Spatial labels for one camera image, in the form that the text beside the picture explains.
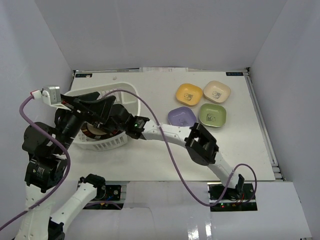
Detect papers at table back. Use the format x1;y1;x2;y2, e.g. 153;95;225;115
139;67;189;73

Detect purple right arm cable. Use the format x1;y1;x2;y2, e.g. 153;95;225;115
99;89;258;207

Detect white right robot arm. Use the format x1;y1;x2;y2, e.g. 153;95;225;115
98;104;245;200

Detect cream square panda dish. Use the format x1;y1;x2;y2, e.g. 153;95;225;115
203;80;231;104

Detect green square panda dish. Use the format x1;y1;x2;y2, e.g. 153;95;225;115
199;103;227;128

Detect purple square panda dish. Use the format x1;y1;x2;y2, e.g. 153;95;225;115
167;106;197;127

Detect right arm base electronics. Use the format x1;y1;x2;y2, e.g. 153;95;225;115
208;183;258;213

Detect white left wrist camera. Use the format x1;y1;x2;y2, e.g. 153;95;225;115
30;85;71;111

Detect white plastic dish bin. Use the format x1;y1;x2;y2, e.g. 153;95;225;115
66;82;141;152

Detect round black rimmed plate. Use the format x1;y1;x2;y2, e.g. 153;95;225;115
80;122;121;140

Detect yellow square panda dish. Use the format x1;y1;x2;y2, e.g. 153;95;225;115
175;83;203;107

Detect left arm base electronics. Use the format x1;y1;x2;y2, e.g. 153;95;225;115
83;184;124;210

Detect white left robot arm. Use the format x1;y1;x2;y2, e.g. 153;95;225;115
1;91;116;240

